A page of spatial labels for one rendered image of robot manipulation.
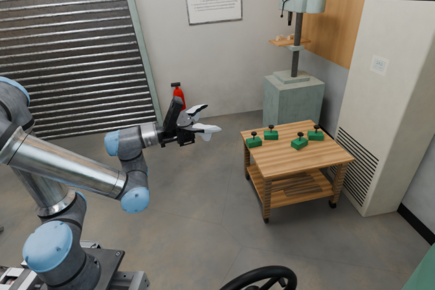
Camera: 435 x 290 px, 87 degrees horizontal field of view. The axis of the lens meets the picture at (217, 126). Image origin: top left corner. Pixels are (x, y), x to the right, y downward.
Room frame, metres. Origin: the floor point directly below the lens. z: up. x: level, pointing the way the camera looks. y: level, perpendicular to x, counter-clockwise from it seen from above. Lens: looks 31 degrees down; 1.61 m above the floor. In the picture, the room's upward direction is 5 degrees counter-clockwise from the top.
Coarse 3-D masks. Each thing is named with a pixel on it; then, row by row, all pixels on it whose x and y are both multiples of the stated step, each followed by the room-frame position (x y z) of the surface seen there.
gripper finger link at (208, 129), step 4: (196, 124) 0.63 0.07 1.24; (200, 124) 0.63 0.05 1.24; (200, 128) 0.61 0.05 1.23; (204, 128) 0.61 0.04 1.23; (208, 128) 0.61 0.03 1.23; (212, 128) 0.61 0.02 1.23; (216, 128) 0.61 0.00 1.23; (220, 128) 0.62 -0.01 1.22; (208, 132) 0.61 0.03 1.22; (212, 132) 0.61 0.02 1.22; (204, 136) 0.62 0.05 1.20; (208, 136) 0.62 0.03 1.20; (208, 140) 0.62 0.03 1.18
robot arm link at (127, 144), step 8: (128, 128) 0.62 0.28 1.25; (136, 128) 0.62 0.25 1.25; (112, 136) 0.59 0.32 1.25; (120, 136) 0.59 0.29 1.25; (128, 136) 0.59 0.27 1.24; (136, 136) 0.59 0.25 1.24; (112, 144) 0.57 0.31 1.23; (120, 144) 0.57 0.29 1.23; (128, 144) 0.58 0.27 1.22; (136, 144) 0.58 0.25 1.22; (144, 144) 0.63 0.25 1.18; (112, 152) 0.56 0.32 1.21; (120, 152) 0.57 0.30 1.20; (128, 152) 0.57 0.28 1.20; (136, 152) 0.59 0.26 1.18
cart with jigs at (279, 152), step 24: (264, 144) 1.44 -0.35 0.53; (288, 144) 1.41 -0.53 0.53; (312, 144) 1.38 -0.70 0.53; (336, 144) 1.36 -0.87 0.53; (264, 168) 1.17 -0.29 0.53; (288, 168) 1.15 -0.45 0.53; (312, 168) 1.14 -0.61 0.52; (264, 192) 1.13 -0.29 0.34; (288, 192) 1.23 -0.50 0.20; (312, 192) 1.22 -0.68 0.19; (336, 192) 1.19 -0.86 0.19; (264, 216) 1.11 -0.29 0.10
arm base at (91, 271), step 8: (88, 256) 0.44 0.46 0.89; (88, 264) 0.42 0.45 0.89; (96, 264) 0.44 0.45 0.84; (80, 272) 0.39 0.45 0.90; (88, 272) 0.40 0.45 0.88; (96, 272) 0.41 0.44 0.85; (72, 280) 0.37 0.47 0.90; (80, 280) 0.37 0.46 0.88; (88, 280) 0.38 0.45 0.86; (96, 280) 0.40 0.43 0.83; (48, 288) 0.36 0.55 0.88; (56, 288) 0.35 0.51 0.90; (64, 288) 0.35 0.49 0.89; (72, 288) 0.36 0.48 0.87; (80, 288) 0.36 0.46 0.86; (88, 288) 0.37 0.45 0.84
